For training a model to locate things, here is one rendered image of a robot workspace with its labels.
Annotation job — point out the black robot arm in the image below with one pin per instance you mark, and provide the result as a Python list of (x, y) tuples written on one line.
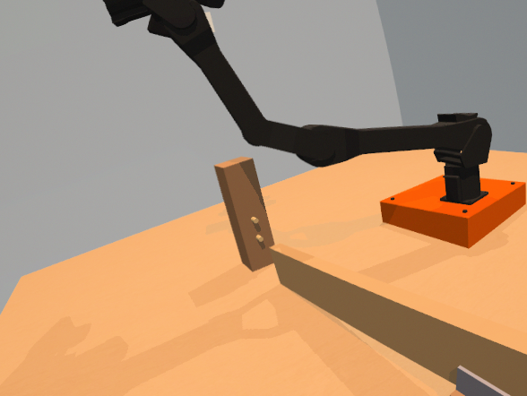
[(318, 145)]

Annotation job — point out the long wooden rail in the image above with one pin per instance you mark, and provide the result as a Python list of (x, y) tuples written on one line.
[(434, 335)]

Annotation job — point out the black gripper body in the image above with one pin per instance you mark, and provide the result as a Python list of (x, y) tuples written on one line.
[(157, 28)]

